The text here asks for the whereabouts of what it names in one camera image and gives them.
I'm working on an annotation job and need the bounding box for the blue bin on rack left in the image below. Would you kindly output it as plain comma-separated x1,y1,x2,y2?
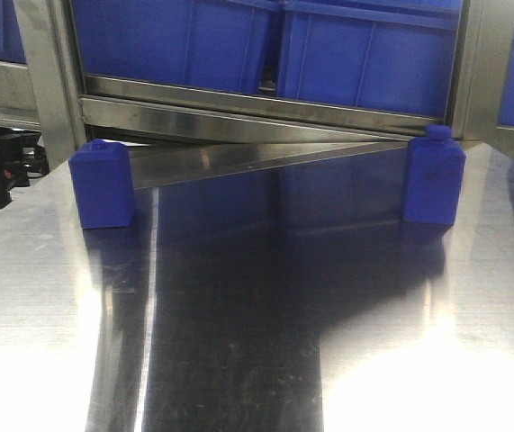
71,1,280,95

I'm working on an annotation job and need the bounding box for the blue bin on rack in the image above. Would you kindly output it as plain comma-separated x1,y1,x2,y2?
71,1,280,95
275,1,459,117

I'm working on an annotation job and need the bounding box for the blue bin on rack right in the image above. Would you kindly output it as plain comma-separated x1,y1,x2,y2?
275,1,459,117

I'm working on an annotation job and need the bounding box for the blue bin far left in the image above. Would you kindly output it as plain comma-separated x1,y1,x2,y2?
0,0,26,64

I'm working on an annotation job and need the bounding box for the stainless steel rack frame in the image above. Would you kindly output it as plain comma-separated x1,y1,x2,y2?
0,1,514,187

